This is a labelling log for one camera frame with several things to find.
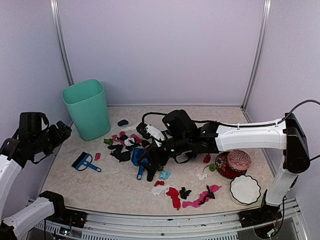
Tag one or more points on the small pink paper scrap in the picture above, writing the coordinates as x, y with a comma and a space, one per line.
97, 156

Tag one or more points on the pink patterned bowl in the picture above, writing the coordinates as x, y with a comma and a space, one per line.
238, 160

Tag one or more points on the white paper scrap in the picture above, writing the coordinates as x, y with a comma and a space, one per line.
159, 190
201, 176
129, 128

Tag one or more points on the green paper scrap left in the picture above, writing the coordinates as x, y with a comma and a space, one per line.
108, 141

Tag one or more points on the red floral bowl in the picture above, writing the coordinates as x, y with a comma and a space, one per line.
224, 169

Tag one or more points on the blue hand brush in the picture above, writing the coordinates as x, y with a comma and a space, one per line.
84, 162

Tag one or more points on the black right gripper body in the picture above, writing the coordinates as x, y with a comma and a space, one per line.
162, 160

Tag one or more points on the light blue paper scrap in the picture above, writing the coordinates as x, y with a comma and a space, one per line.
164, 175

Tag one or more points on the white paper scrap far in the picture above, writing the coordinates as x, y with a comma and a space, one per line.
129, 128

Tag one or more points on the red paper scrap front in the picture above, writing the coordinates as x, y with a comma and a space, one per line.
175, 197

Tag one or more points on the small black scrap front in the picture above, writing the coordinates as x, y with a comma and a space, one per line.
184, 193

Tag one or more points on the blue dustpan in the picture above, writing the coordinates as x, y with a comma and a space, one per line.
139, 159

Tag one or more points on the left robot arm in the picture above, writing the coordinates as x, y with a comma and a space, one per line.
34, 135

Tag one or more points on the long pink paper scrap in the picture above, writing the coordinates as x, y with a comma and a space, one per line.
204, 197

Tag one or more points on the white paper scrap right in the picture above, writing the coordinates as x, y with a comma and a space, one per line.
201, 176

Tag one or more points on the small red scrap right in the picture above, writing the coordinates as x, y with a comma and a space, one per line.
207, 158

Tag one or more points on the white scalloped bowl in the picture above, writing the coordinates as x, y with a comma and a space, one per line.
244, 190

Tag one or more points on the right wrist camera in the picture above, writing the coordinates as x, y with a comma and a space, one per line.
148, 131

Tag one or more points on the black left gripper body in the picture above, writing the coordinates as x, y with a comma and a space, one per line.
48, 145

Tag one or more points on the white paper scrap front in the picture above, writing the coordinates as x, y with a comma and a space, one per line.
159, 190

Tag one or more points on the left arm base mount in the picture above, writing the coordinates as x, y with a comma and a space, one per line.
67, 215

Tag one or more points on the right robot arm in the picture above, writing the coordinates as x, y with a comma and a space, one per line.
213, 137

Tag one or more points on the green paper scrap right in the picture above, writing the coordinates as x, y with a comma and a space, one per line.
211, 167

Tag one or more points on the teal plastic waste bin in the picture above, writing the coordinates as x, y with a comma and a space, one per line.
87, 106

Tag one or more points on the green paper scrap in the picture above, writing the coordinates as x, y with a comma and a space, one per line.
108, 141
211, 167

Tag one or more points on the navy paper scrap far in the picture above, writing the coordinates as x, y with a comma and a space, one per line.
122, 122

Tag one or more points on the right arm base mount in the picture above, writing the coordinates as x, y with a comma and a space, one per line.
264, 214

